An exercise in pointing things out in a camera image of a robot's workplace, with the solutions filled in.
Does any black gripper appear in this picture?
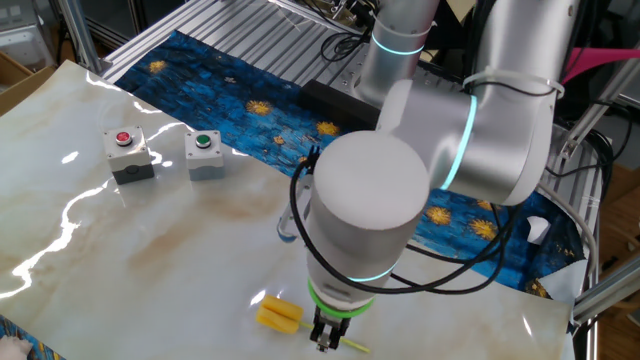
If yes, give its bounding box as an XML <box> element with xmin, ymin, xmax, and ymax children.
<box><xmin>309</xmin><ymin>305</ymin><xmax>351</xmax><ymax>353</ymax></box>

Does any yellow sponge brush green handle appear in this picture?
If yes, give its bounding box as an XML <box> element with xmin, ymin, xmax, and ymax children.
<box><xmin>254</xmin><ymin>293</ymin><xmax>374</xmax><ymax>355</ymax></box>

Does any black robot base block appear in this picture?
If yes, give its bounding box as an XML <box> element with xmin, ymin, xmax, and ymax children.
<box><xmin>298</xmin><ymin>78</ymin><xmax>384</xmax><ymax>132</ymax></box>

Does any marble pattern table sheet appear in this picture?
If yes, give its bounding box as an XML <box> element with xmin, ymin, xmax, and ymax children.
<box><xmin>0</xmin><ymin>59</ymin><xmax>574</xmax><ymax>360</ymax></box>

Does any green push button box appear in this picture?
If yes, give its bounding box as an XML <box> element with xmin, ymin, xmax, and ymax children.
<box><xmin>183</xmin><ymin>129</ymin><xmax>226</xmax><ymax>182</ymax></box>

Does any white paper scrap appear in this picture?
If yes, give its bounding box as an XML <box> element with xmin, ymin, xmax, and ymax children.
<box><xmin>527</xmin><ymin>215</ymin><xmax>551</xmax><ymax>246</ymax></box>

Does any red push button box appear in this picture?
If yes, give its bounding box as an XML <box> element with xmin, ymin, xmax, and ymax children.
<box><xmin>102</xmin><ymin>124</ymin><xmax>156</xmax><ymax>186</ymax></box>

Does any blue starry painted cloth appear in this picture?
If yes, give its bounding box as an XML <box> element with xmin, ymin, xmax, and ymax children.
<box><xmin>0</xmin><ymin>313</ymin><xmax>66</xmax><ymax>360</ymax></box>
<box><xmin>113</xmin><ymin>28</ymin><xmax>587</xmax><ymax>294</ymax></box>

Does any white fluffy cloth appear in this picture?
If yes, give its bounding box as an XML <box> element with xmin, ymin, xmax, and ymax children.
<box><xmin>0</xmin><ymin>334</ymin><xmax>31</xmax><ymax>360</ymax></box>

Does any diagonal aluminium bar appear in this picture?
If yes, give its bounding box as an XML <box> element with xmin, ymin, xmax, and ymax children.
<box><xmin>559</xmin><ymin>47</ymin><xmax>640</xmax><ymax>159</ymax></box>

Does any pink watering can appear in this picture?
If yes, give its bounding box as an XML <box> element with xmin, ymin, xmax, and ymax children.
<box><xmin>560</xmin><ymin>46</ymin><xmax>640</xmax><ymax>86</ymax></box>

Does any cardboard box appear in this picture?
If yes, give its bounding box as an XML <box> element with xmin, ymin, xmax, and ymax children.
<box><xmin>0</xmin><ymin>49</ymin><xmax>56</xmax><ymax>116</ymax></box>

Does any grey metal cabinet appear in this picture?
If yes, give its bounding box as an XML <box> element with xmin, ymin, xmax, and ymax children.
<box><xmin>0</xmin><ymin>0</ymin><xmax>57</xmax><ymax>74</ymax></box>

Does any green flange ring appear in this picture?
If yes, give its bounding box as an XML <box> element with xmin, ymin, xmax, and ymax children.
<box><xmin>306</xmin><ymin>278</ymin><xmax>376</xmax><ymax>320</ymax></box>

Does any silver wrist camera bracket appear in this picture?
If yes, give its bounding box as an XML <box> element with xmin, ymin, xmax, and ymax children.
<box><xmin>277</xmin><ymin>182</ymin><xmax>314</xmax><ymax>244</ymax></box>

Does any black camera cable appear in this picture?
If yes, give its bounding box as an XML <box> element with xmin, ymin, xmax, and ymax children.
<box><xmin>289</xmin><ymin>147</ymin><xmax>524</xmax><ymax>295</ymax></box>

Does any thick grey cable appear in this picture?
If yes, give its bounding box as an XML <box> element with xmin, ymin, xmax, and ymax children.
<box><xmin>537</xmin><ymin>182</ymin><xmax>600</xmax><ymax>281</ymax></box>

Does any aluminium frame rail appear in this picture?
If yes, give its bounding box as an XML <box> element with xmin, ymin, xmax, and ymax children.
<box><xmin>572</xmin><ymin>257</ymin><xmax>640</xmax><ymax>324</ymax></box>

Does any aluminium frame post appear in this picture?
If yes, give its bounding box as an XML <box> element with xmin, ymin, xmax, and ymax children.
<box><xmin>52</xmin><ymin>0</ymin><xmax>104</xmax><ymax>75</ymax></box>

